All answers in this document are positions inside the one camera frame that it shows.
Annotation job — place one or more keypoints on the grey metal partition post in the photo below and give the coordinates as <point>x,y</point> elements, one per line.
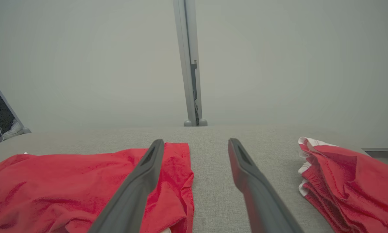
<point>187,48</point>

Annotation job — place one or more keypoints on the grey rounded post foot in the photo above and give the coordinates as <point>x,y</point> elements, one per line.
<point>203,122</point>
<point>187,123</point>

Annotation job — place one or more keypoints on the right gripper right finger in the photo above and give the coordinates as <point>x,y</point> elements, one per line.
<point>262,200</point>

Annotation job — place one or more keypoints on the red shorts white side panels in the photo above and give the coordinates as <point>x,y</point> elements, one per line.
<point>352,184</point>

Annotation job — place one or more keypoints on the red shirt white collar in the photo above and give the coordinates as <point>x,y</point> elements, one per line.
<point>51,187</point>

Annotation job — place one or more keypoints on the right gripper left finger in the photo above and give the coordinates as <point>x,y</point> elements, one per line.
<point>132,194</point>

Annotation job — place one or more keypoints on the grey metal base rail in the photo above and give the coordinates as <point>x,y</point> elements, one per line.
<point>382,154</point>

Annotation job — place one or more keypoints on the grey partition corner post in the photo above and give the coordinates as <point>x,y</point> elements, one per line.
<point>25,130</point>

